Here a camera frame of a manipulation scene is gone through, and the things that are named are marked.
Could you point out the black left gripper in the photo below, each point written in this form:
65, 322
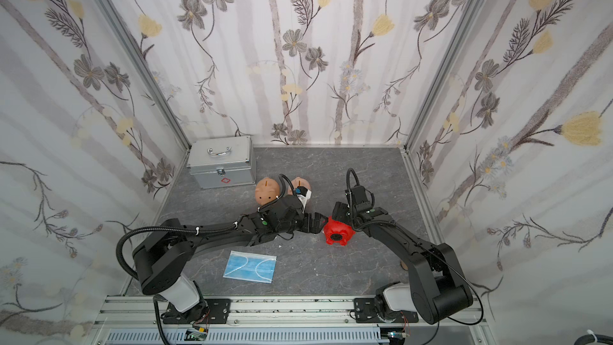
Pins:
302, 220

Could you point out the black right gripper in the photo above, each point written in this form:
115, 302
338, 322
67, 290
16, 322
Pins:
346, 218

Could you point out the red piggy bank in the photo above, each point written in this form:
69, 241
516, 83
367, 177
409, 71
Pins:
336, 232

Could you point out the pink piggy bank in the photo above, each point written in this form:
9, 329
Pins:
301, 182

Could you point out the tan piggy bank front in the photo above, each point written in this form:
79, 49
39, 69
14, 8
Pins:
266, 190

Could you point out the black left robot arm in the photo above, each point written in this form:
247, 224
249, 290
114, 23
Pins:
156, 255

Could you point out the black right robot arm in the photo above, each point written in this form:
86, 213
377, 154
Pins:
437, 287

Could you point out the blue surgical face mask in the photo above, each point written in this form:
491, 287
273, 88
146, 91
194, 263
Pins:
250, 267

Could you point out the silver metal first aid case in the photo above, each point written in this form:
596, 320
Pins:
222, 162

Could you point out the small green circuit board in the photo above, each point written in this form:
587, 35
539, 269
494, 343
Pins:
196, 334

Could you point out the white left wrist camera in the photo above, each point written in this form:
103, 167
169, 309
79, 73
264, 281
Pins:
303, 194

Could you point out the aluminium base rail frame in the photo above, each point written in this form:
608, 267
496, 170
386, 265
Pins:
279, 320

